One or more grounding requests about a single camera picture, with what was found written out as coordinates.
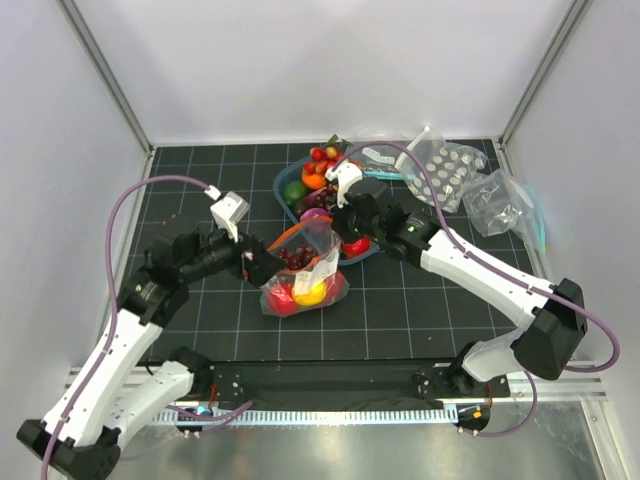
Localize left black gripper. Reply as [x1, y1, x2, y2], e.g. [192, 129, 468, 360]
[179, 219, 286, 286]

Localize purple grape bunch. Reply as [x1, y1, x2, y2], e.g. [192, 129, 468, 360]
[277, 245, 317, 271]

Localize red apple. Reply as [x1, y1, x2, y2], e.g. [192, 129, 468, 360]
[267, 285, 298, 317]

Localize orange zipper clear bag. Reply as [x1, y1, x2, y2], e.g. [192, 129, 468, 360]
[260, 218, 341, 317]

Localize yellow pear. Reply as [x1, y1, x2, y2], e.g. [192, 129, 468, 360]
[292, 282, 327, 307]

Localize pink dragon fruit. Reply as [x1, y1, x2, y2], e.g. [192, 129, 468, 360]
[323, 271, 349, 306]

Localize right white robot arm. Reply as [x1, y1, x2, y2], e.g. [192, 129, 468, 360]
[331, 177, 587, 396]

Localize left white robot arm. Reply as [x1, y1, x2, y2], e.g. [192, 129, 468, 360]
[17, 229, 285, 479]

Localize teal zipper flat bag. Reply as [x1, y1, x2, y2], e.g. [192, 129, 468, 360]
[346, 133, 418, 181]

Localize polka dot zip bag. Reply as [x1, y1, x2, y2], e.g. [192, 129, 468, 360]
[395, 127, 488, 213]

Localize blue zipper clear bag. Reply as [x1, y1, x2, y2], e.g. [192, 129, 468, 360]
[462, 169, 547, 253]

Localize purple onion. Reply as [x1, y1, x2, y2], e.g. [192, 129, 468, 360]
[300, 207, 331, 222]

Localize orange tangerine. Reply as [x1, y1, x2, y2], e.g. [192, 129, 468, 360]
[301, 171, 327, 191]

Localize red cherry bunch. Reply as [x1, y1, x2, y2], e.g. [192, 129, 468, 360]
[303, 135, 351, 176]

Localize green lime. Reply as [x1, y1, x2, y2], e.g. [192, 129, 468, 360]
[282, 180, 309, 207]

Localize teal plastic basket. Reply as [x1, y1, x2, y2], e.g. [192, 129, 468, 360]
[272, 153, 379, 269]

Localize black grid mat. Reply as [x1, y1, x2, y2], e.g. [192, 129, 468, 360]
[125, 143, 512, 364]

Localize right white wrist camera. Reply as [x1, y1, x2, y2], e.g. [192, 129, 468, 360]
[325, 161, 363, 208]

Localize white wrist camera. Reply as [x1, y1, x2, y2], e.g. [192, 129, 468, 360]
[325, 161, 363, 208]
[204, 185, 250, 243]

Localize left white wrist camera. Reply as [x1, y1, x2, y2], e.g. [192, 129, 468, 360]
[204, 185, 250, 243]

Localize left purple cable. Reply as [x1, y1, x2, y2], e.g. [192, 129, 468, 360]
[39, 174, 214, 480]

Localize purple cable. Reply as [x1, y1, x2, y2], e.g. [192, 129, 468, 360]
[39, 174, 214, 480]
[332, 141, 621, 371]

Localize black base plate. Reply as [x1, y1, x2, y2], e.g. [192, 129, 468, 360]
[188, 358, 510, 411]

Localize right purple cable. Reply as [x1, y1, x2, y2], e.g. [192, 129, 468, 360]
[332, 141, 621, 371]

